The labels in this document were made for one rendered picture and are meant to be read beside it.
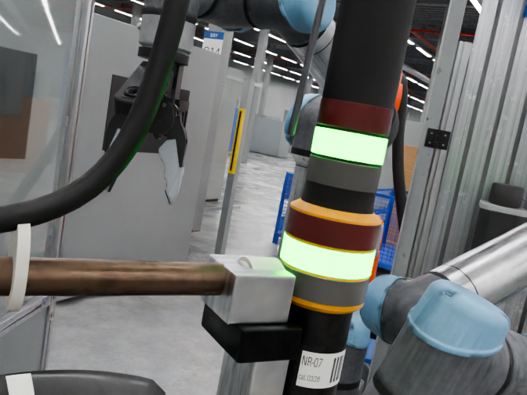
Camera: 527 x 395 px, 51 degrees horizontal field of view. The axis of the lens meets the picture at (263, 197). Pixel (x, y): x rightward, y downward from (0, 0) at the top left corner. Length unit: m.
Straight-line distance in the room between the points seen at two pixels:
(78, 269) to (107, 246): 4.31
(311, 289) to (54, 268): 0.11
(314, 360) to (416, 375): 0.24
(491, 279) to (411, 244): 1.41
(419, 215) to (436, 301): 1.64
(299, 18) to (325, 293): 0.57
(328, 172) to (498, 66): 1.01
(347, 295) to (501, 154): 0.99
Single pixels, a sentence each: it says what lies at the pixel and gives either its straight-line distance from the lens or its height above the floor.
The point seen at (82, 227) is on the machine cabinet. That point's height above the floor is 0.60.
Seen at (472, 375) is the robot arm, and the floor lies 1.44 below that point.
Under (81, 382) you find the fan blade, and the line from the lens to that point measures 0.46.
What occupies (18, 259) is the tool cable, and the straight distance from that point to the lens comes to 0.21.
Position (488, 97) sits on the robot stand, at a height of 1.73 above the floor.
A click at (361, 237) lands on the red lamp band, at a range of 0.25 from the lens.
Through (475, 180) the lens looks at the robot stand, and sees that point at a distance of 1.23.
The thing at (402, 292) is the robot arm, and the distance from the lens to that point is 0.66.
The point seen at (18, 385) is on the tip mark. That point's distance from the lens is 0.45.
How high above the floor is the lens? 1.61
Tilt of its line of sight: 8 degrees down
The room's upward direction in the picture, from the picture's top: 10 degrees clockwise
